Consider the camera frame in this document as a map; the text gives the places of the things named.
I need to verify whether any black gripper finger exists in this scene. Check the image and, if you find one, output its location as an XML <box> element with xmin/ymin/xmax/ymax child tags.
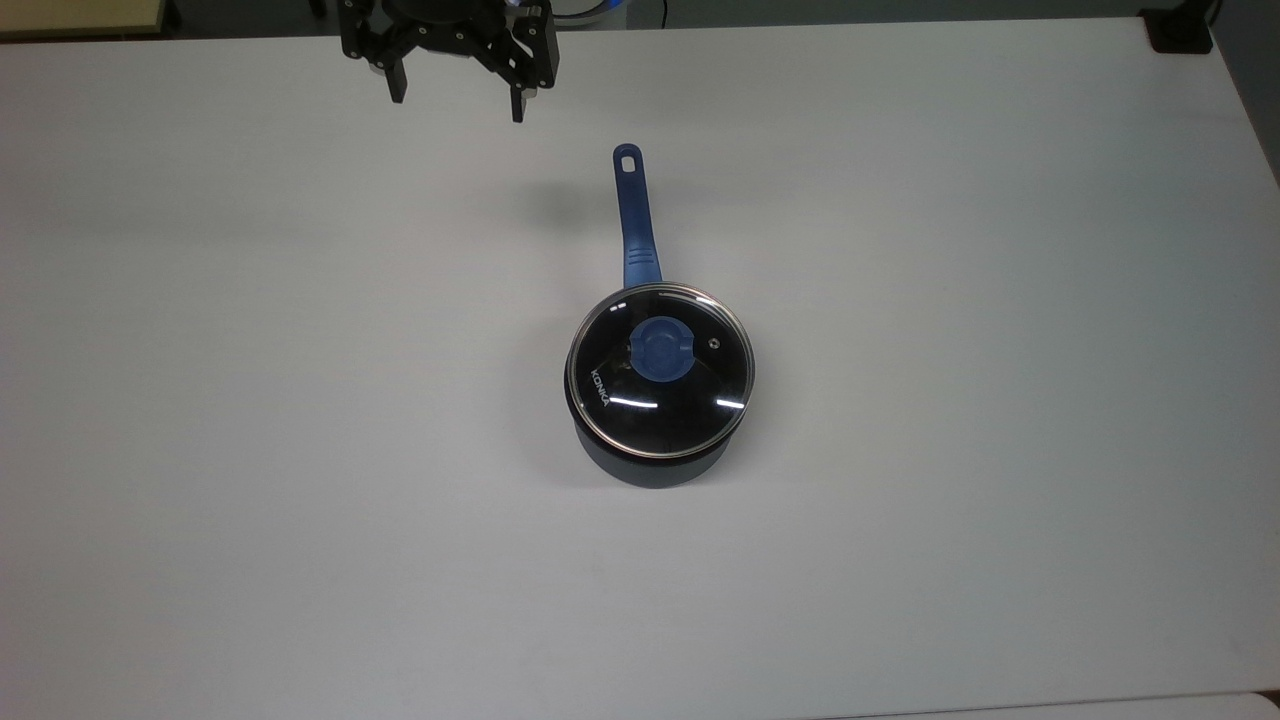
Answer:
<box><xmin>505</xmin><ymin>58</ymin><xmax>559</xmax><ymax>124</ymax></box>
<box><xmin>370</xmin><ymin>55</ymin><xmax>412</xmax><ymax>105</ymax></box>

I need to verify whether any yellow wooden table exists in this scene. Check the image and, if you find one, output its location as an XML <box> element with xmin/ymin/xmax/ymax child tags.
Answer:
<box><xmin>0</xmin><ymin>0</ymin><xmax>167</xmax><ymax>40</ymax></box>

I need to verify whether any glass lid with blue knob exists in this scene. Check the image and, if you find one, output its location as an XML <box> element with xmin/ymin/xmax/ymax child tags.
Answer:
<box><xmin>567</xmin><ymin>283</ymin><xmax>756</xmax><ymax>461</ymax></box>

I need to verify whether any dark saucepan with blue handle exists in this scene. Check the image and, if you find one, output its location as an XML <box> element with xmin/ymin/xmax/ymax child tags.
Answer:
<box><xmin>563</xmin><ymin>144</ymin><xmax>757</xmax><ymax>490</ymax></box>

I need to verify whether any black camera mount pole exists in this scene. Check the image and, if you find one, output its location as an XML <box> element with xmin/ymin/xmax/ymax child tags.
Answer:
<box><xmin>1139</xmin><ymin>0</ymin><xmax>1223</xmax><ymax>54</ymax></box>

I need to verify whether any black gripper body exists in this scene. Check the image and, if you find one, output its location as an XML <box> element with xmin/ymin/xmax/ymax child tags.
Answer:
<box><xmin>338</xmin><ymin>0</ymin><xmax>559</xmax><ymax>67</ymax></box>

